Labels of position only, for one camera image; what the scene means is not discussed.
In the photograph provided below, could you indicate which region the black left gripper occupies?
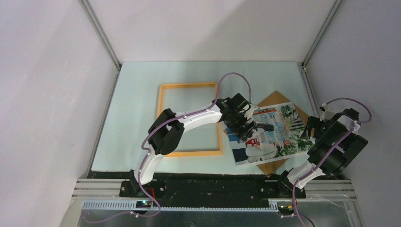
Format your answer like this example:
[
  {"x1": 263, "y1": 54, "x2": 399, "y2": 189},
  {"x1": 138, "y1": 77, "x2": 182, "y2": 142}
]
[{"x1": 224, "y1": 111, "x2": 256, "y2": 142}]

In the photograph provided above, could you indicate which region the colourful printed photo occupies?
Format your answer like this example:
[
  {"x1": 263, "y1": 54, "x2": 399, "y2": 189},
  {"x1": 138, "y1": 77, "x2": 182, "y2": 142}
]
[{"x1": 224, "y1": 102, "x2": 313, "y2": 166}]

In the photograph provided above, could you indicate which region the orange wooden picture frame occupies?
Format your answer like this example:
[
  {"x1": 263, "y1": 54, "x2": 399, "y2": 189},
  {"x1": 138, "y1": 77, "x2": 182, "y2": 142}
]
[{"x1": 156, "y1": 82, "x2": 223, "y2": 157}]

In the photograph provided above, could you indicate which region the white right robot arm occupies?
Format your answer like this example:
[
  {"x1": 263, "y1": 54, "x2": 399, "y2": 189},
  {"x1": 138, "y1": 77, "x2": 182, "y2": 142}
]
[{"x1": 275, "y1": 107, "x2": 368, "y2": 198}]

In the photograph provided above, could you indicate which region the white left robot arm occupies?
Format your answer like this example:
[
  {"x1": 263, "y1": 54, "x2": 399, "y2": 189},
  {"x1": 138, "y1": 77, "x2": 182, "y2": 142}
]
[{"x1": 130, "y1": 93, "x2": 259, "y2": 197}]

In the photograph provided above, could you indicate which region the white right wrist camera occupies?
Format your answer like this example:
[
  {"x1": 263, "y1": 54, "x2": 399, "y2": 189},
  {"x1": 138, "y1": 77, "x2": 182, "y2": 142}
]
[{"x1": 320, "y1": 103, "x2": 336, "y2": 122}]

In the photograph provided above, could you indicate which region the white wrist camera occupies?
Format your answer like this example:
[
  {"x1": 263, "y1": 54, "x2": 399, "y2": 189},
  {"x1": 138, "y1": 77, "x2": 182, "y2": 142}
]
[
  {"x1": 320, "y1": 103, "x2": 336, "y2": 122},
  {"x1": 244, "y1": 104, "x2": 260, "y2": 119}
]

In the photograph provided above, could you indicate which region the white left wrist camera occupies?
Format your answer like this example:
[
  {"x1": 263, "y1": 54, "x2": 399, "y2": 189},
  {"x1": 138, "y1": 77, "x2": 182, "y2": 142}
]
[{"x1": 244, "y1": 104, "x2": 260, "y2": 119}]

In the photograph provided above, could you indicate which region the grey slotted cable duct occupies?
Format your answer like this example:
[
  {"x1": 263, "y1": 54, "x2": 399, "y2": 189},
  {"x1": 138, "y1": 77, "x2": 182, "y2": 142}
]
[{"x1": 82, "y1": 200, "x2": 279, "y2": 212}]

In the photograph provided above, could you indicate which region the aluminium front rail frame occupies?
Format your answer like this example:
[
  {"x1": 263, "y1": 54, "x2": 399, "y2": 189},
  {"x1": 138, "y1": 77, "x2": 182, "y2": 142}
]
[{"x1": 61, "y1": 174, "x2": 366, "y2": 227}]

